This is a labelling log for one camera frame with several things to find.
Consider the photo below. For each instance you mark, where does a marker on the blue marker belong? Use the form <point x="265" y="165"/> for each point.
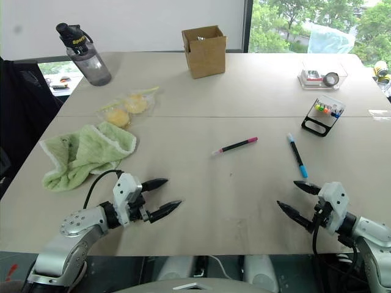
<point x="336" y="114"/>

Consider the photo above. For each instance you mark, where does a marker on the black marker holder stand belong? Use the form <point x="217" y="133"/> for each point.
<point x="316" y="125"/>

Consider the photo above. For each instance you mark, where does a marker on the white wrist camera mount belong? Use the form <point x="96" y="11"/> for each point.
<point x="123" y="190"/>
<point x="334" y="198"/>

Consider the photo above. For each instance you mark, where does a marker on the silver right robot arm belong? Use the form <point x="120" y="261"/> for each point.
<point x="371" y="241"/>

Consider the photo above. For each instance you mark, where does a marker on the red white small pack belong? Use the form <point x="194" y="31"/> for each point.
<point x="311" y="75"/>

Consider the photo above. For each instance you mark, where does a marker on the grey tape roll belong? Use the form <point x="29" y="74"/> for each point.
<point x="331" y="79"/>

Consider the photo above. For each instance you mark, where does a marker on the white rounded robot leg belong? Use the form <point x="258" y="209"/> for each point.
<point x="259" y="271"/>

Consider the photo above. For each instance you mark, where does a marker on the green towel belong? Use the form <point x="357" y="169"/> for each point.
<point x="82" y="152"/>

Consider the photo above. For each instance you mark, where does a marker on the pink capped black pen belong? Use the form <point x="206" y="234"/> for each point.
<point x="235" y="146"/>

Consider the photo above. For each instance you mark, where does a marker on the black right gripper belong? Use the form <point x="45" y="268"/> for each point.
<point x="322" y="215"/>

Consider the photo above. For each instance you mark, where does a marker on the orange marker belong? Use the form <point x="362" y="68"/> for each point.
<point x="327" y="109"/>

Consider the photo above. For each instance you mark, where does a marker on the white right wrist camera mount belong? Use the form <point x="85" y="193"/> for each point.
<point x="334" y="198"/>

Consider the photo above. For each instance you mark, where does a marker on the yellow black object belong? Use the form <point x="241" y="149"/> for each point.
<point x="382" y="70"/>

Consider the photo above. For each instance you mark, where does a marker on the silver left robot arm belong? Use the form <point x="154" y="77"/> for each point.
<point x="76" y="226"/>

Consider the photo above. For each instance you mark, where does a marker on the clear plastic tray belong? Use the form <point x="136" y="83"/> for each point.
<point x="342" y="71"/>

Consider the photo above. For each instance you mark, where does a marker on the grey sports water bottle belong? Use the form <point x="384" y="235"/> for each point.
<point x="90" y="65"/>

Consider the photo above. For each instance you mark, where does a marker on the brown cardboard box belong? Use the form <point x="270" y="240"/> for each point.
<point x="207" y="58"/>

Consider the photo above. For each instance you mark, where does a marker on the blue plastic bag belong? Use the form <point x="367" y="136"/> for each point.
<point x="331" y="39"/>

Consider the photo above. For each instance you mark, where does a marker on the black window frame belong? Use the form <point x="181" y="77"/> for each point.
<point x="247" y="26"/>

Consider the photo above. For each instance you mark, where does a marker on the clear plastic zip bag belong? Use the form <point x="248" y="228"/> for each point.
<point x="143" y="91"/>

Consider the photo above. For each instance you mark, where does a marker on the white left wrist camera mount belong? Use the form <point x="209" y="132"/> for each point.
<point x="123" y="190"/>

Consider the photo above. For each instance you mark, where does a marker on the blue capped black pen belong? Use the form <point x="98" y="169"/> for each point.
<point x="297" y="155"/>

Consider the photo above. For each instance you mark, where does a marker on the grey rounded robot torso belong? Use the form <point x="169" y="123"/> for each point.
<point x="159" y="287"/>

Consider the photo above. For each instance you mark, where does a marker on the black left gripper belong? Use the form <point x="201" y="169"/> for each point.
<point x="139" y="210"/>

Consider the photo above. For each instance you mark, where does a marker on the yellow marker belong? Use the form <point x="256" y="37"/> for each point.
<point x="318" y="107"/>

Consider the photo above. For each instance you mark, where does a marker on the yellow pastry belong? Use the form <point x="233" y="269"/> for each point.
<point x="117" y="118"/>
<point x="136" y="103"/>

